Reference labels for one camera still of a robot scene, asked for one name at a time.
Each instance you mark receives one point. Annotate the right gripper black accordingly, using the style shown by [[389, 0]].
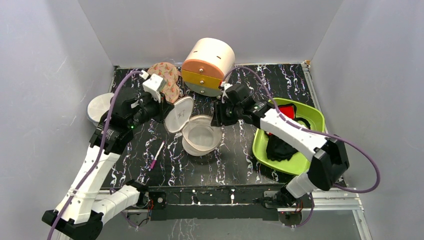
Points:
[[219, 114]]

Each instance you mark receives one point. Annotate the aluminium frame rail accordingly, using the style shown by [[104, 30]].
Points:
[[333, 200]]

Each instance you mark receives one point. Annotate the white mesh laundry bag grey trim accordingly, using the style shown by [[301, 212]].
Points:
[[98, 106]]

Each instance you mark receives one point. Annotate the green plastic basin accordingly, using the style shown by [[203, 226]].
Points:
[[307, 116]]

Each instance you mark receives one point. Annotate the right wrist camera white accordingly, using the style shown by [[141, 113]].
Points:
[[224, 87]]

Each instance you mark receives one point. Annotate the red bra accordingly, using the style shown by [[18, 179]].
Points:
[[287, 111]]

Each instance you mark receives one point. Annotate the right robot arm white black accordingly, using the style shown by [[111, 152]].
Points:
[[327, 155]]

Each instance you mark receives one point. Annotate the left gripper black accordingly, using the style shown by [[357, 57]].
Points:
[[164, 108]]

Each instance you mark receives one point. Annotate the round drawer cabinet orange yellow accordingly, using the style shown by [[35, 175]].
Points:
[[205, 67]]

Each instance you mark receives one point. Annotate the white mesh laundry bag beige zipper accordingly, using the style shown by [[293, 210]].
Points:
[[199, 137]]

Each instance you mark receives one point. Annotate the peach patterned fabric pouch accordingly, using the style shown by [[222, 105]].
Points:
[[171, 75]]

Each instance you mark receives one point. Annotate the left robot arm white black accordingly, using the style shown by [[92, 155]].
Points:
[[78, 215]]

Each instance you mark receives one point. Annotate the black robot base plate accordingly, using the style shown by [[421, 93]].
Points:
[[245, 201]]

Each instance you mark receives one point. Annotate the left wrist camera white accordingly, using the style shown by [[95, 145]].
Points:
[[153, 84]]

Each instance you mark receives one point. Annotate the pink white marker pen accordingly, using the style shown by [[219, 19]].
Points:
[[156, 156]]

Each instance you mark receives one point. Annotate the black bra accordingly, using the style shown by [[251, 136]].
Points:
[[277, 149]]

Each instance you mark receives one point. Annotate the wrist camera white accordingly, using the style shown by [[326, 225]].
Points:
[[153, 84], [224, 87]]

